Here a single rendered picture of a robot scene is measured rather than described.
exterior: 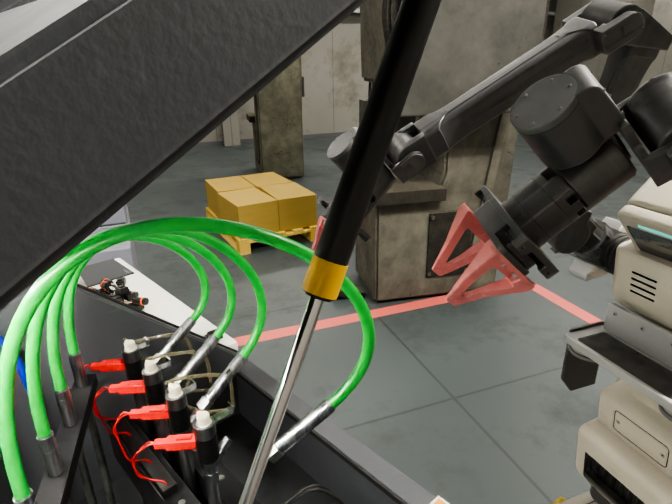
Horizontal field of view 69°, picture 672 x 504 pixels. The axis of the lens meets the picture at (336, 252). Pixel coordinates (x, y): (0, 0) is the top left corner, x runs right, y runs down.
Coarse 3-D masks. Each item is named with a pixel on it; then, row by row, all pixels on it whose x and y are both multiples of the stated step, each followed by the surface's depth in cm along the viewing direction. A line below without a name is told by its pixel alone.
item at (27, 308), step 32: (128, 224) 43; (160, 224) 44; (192, 224) 44; (224, 224) 45; (64, 256) 42; (32, 288) 42; (352, 288) 52; (0, 384) 44; (352, 384) 57; (0, 416) 45
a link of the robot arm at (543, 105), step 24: (576, 72) 39; (528, 96) 42; (552, 96) 40; (576, 96) 38; (600, 96) 38; (528, 120) 40; (552, 120) 38; (576, 120) 39; (600, 120) 40; (624, 120) 40; (528, 144) 43; (552, 144) 40; (576, 144) 40; (600, 144) 41; (552, 168) 43; (648, 168) 40
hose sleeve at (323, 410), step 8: (320, 408) 57; (328, 408) 57; (304, 416) 57; (312, 416) 57; (320, 416) 57; (328, 416) 57; (296, 424) 57; (304, 424) 57; (312, 424) 57; (288, 432) 57; (296, 432) 57; (304, 432) 57; (280, 440) 57; (288, 440) 57; (296, 440) 57; (280, 448) 56; (288, 448) 57
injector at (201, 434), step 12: (204, 432) 62; (204, 444) 63; (216, 444) 64; (228, 444) 66; (204, 456) 63; (216, 456) 64; (204, 468) 64; (216, 468) 66; (216, 480) 66; (216, 492) 67
